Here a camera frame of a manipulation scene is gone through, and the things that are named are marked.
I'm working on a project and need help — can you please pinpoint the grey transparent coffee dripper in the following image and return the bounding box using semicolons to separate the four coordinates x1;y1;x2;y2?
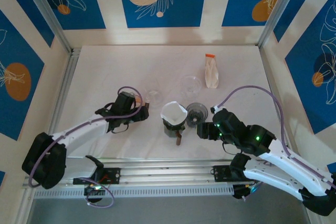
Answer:
185;102;210;128

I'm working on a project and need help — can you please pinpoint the coffee filter pack orange header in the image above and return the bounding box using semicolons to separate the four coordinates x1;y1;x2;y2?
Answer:
204;52;221;89

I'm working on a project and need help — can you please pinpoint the black base electronics box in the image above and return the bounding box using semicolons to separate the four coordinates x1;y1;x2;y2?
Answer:
83;184;106;199
232;183;257;201

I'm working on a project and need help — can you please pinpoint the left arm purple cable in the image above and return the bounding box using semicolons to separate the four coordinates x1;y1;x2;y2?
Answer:
28;86;144;209

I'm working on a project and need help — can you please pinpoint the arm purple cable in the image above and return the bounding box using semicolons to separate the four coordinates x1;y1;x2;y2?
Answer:
28;86;144;209
211;85;334;201

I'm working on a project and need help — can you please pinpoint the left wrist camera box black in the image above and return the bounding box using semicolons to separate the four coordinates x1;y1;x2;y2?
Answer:
138;105;151;123

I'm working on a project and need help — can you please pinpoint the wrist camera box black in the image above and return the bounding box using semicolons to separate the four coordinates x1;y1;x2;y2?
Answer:
196;122;219;141
138;105;151;123

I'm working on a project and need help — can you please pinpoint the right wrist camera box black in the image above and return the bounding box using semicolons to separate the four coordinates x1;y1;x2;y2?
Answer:
196;122;219;141

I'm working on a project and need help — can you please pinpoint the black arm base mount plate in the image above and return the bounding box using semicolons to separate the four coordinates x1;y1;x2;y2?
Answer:
213;164;253;184
72;167;121;185

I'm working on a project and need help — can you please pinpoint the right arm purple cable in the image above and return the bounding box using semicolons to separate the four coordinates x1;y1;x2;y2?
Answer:
211;85;334;201

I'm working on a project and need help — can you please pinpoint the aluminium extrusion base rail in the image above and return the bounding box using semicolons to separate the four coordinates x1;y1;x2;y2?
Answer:
22;157;312;189

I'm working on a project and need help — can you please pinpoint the grey slotted cable duct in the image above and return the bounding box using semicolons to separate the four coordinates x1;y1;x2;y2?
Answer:
34;185;234;199

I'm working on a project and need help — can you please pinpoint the aluminium frame post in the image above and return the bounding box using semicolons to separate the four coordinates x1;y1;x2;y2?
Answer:
19;0;75;55
257;0;302;49

